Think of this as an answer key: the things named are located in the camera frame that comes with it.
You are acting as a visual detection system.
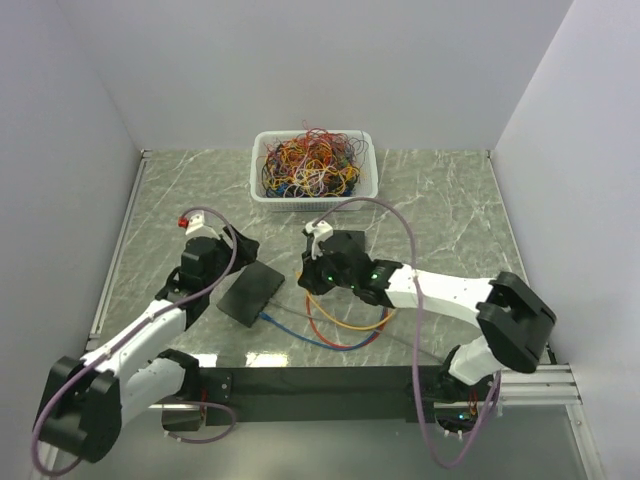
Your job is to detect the tangled colourful wires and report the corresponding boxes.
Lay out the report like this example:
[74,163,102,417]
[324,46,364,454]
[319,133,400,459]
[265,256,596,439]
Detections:
[257,118,371,200]

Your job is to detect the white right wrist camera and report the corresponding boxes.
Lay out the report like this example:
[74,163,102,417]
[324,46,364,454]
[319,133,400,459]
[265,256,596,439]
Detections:
[303,220,334,260]

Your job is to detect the blue ethernet cable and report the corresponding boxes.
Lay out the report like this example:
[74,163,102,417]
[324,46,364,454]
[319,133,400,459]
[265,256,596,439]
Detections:
[259,307,394,350]

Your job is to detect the grey ethernet cable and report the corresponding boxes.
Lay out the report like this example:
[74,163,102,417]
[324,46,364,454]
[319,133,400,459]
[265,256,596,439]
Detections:
[269,297,444,364]

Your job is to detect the orange ethernet cable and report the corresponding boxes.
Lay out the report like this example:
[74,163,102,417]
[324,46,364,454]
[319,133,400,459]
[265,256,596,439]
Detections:
[297,269,396,332]

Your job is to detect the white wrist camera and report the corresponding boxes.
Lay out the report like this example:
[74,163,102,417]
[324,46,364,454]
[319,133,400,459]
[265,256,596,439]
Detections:
[303,220,334,260]
[178,210,220,239]

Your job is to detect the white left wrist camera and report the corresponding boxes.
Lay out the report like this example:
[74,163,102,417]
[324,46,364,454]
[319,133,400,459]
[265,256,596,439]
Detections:
[178,210,220,239]

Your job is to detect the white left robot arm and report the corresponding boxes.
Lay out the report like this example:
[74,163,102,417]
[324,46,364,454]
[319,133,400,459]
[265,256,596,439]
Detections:
[32,226,259,463]

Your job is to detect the black network switch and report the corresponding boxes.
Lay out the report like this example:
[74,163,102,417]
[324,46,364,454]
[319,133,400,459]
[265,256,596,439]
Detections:
[326,230,366,259]
[216,261,285,328]

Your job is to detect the red ethernet cable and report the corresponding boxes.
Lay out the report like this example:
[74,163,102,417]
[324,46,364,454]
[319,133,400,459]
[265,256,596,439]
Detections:
[306,292,396,353]

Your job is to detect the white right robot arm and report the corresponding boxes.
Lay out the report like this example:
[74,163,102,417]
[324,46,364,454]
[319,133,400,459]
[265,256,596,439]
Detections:
[298,231,556,403]

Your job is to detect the white plastic basket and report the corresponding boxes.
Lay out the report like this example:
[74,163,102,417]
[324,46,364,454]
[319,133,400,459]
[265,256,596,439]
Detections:
[250,128,378,211]

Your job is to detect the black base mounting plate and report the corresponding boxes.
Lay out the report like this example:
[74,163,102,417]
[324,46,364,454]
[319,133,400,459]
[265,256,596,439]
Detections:
[185,366,417,423]

